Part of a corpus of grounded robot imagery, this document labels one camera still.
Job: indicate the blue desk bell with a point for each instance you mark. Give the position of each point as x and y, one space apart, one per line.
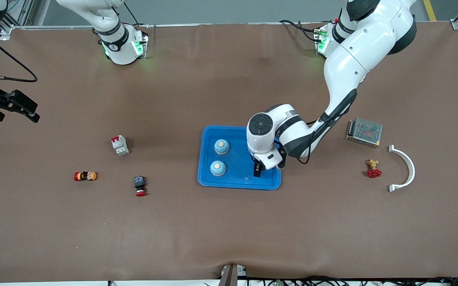
218 168
222 147

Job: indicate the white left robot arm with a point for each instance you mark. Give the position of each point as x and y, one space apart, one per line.
352 59

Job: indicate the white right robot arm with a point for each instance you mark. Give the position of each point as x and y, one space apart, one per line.
117 47

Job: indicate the blue plastic tray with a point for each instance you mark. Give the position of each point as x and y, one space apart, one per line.
237 163

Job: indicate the table cover mat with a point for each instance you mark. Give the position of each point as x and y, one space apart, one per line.
229 230

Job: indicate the metal mesh power supply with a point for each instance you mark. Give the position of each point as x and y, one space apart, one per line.
366 131

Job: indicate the brass valve red handwheel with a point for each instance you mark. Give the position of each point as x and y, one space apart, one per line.
373 172

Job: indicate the white red circuit breaker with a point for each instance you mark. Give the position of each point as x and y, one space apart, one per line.
120 145

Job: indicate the red mushroom pushbutton switch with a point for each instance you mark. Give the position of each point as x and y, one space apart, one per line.
140 182

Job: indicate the white curved plastic bracket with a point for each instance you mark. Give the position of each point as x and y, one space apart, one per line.
411 167

